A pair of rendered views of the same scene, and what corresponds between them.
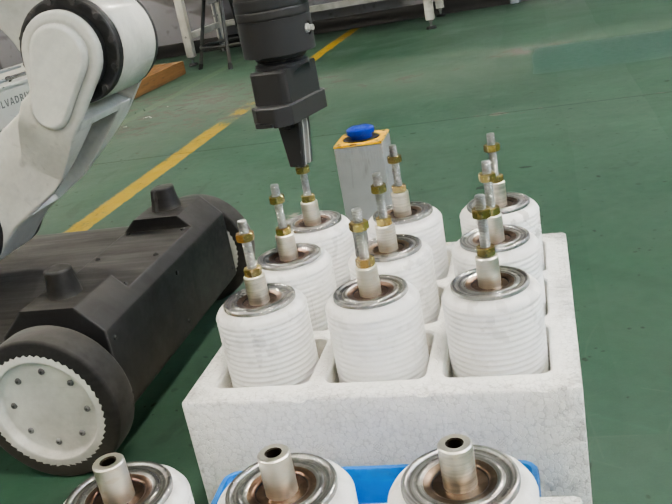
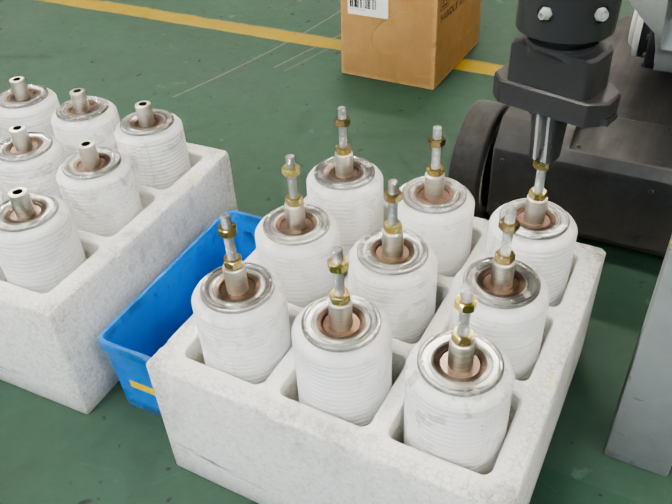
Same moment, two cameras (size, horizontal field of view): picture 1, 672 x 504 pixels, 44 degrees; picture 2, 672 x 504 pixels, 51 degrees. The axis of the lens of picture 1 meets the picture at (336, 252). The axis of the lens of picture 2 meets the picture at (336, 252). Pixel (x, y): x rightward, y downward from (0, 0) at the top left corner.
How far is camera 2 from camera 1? 116 cm
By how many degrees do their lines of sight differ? 88
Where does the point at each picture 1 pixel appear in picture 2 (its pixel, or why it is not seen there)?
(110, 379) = (456, 171)
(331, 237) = (492, 233)
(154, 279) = (603, 168)
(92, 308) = (513, 129)
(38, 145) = not seen: outside the picture
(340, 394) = not seen: hidden behind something
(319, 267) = (402, 213)
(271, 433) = not seen: hidden behind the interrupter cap
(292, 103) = (506, 81)
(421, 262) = (353, 273)
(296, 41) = (523, 19)
